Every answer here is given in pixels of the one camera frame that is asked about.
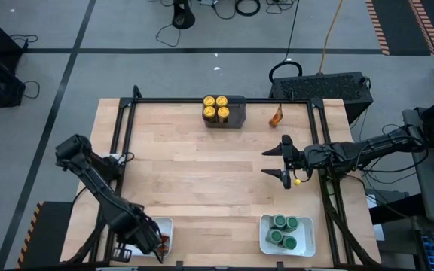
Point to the yellow lid spice jar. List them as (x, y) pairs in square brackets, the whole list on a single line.
[(221, 101), (223, 111), (209, 111), (209, 101)]

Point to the black perforated computer case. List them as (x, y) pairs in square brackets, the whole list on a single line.
[(322, 88)]

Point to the green lid spice jar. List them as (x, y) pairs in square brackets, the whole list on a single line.
[(291, 223), (275, 236), (289, 242), (279, 221)]

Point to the white arm base bracket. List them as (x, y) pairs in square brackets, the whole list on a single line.
[(112, 155)]

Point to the black aluminium table frame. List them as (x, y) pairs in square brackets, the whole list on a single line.
[(172, 100)]

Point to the brown spice packet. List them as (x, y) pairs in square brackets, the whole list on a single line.
[(165, 240)]

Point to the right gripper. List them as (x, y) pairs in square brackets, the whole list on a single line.
[(303, 160)]

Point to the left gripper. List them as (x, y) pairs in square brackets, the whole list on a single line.
[(141, 233)]

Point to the small yellow knob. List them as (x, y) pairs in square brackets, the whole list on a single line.
[(297, 182)]

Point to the orange spice packet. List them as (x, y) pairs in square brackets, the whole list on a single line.
[(276, 118)]

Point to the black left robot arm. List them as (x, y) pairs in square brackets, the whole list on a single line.
[(100, 192)]

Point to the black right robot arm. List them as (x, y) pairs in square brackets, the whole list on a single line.
[(371, 148)]

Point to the grey desk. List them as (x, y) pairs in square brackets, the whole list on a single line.
[(431, 188)]

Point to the black mat orange striped edge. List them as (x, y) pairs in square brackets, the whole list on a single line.
[(51, 233), (401, 26)]

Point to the dark grey plastic bin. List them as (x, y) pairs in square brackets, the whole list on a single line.
[(237, 113)]

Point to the white plastic bin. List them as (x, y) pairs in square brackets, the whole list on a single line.
[(166, 226), (305, 241)]

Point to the black stand base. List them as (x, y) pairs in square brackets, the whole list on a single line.
[(183, 15)]

